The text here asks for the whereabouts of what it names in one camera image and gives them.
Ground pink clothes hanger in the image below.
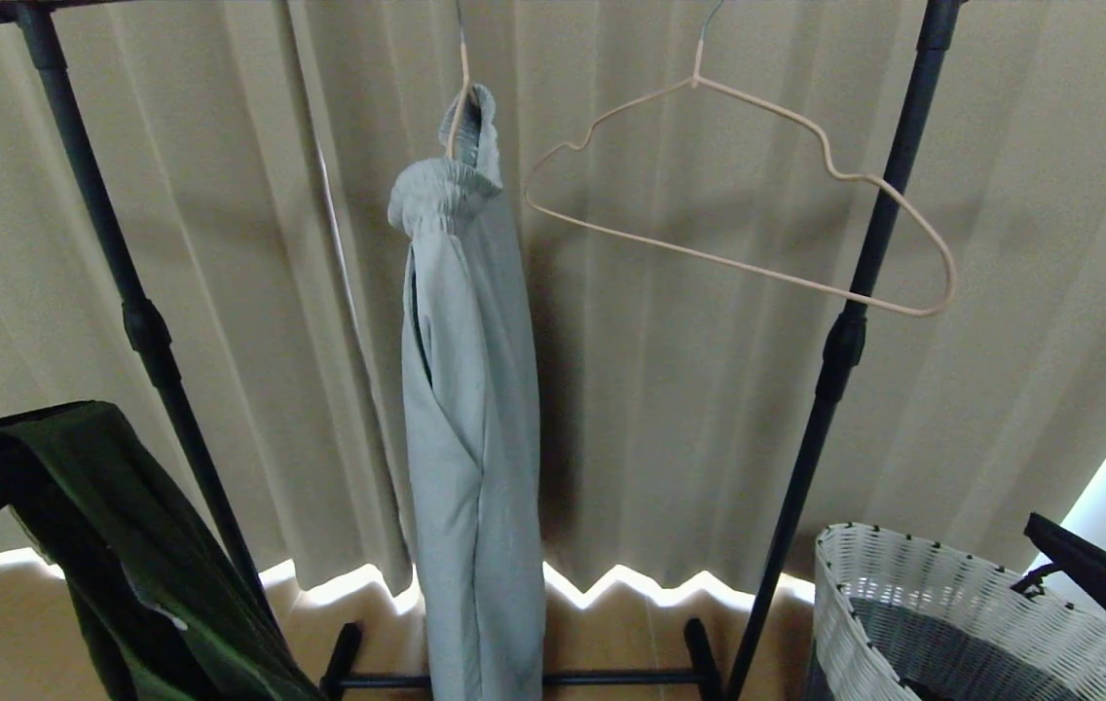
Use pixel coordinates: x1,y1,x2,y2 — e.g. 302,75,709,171
446,0,476,162
524,0,958,319

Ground pale grey shorts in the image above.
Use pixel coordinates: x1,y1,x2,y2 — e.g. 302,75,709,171
387,83,549,701

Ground green shirt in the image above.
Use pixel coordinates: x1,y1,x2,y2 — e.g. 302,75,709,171
0,401,325,701

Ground white laundry basket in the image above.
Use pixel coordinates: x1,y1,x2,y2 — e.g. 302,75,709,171
806,523,1106,701

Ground black clothes rack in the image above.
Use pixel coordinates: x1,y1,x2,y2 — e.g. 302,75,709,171
0,0,965,701

